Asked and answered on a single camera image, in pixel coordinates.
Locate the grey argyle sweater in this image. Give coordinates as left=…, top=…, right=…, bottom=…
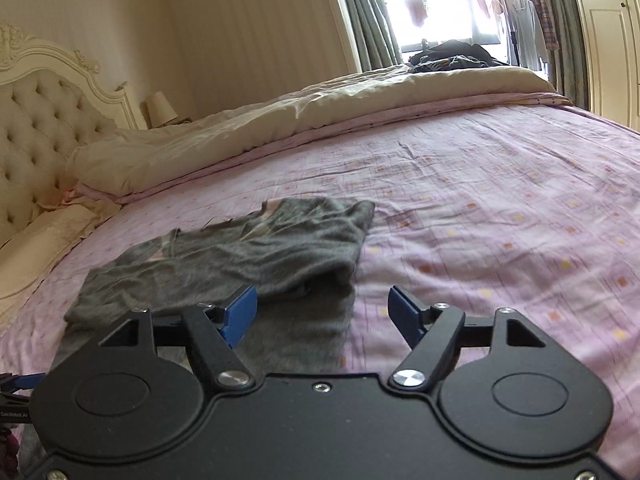
left=20, top=197, right=377, bottom=467

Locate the cream duvet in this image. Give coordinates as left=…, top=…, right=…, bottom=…
left=67, top=65, right=559, bottom=197

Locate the cream wardrobe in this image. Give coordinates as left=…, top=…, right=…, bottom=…
left=567, top=0, right=640, bottom=134

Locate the pile of dark clothes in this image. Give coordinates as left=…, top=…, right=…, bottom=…
left=407, top=40, right=512, bottom=74

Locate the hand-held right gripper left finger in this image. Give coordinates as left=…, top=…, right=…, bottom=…
left=99, top=285, right=258, bottom=392

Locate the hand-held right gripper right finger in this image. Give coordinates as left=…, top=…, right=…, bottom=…
left=389, top=286, right=548, bottom=392

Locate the rack of hanging clothes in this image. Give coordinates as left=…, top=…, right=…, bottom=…
left=492, top=0, right=562, bottom=72

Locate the cream tufted headboard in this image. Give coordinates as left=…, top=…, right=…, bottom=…
left=0, top=20, right=149, bottom=252

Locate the grey-green curtain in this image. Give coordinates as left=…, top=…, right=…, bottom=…
left=529, top=0, right=596, bottom=112
left=331, top=0, right=404, bottom=74

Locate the pink patterned bedsheet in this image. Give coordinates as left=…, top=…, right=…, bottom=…
left=0, top=91, right=640, bottom=480

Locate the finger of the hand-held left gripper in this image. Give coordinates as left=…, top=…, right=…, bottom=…
left=0, top=389, right=33, bottom=408
left=11, top=373, right=47, bottom=391

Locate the bedside lamp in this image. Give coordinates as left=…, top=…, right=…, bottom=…
left=144, top=91, right=179, bottom=129

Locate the bright window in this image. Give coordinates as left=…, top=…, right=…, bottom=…
left=370, top=0, right=532, bottom=54

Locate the cream pillow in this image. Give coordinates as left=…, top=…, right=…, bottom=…
left=0, top=200, right=122, bottom=332

